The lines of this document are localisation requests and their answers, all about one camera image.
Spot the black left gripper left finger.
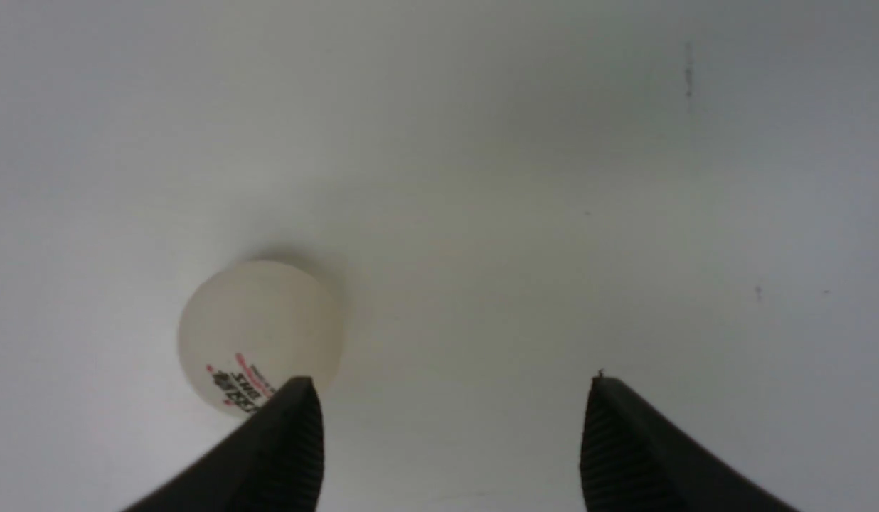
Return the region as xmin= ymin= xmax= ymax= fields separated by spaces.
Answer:
xmin=128 ymin=377 xmax=325 ymax=511

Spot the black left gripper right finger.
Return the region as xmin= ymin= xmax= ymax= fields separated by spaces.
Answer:
xmin=580 ymin=375 xmax=791 ymax=511

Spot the white ball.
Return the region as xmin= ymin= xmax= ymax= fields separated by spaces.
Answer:
xmin=177 ymin=260 xmax=344 ymax=419

